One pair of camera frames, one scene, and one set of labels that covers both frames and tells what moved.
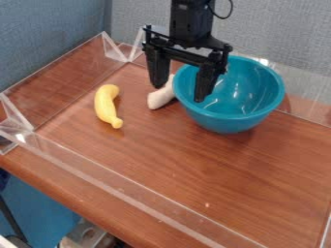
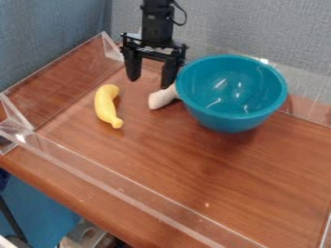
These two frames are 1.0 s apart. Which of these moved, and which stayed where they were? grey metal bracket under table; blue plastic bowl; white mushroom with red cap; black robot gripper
Moved: black robot gripper
Stayed: grey metal bracket under table; white mushroom with red cap; blue plastic bowl
